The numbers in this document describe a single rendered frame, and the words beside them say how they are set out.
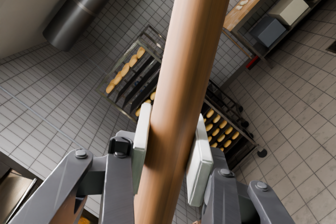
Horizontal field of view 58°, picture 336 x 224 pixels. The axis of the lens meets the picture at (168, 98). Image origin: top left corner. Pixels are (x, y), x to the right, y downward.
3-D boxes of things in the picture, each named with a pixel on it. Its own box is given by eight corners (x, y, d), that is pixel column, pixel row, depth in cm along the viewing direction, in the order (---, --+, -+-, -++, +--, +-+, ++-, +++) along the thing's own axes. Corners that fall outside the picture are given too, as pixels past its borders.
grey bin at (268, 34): (268, 47, 448) (257, 37, 443) (258, 42, 495) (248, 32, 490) (286, 29, 439) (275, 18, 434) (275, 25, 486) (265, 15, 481)
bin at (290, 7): (290, 25, 437) (279, 14, 432) (277, 23, 485) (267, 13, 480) (309, 6, 429) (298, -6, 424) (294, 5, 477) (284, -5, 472)
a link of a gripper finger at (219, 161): (214, 193, 15) (274, 204, 15) (204, 144, 19) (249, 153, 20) (206, 218, 15) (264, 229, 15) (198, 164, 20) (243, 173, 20)
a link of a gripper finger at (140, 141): (136, 197, 17) (123, 195, 17) (145, 139, 23) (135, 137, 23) (146, 149, 16) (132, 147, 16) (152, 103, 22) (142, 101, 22)
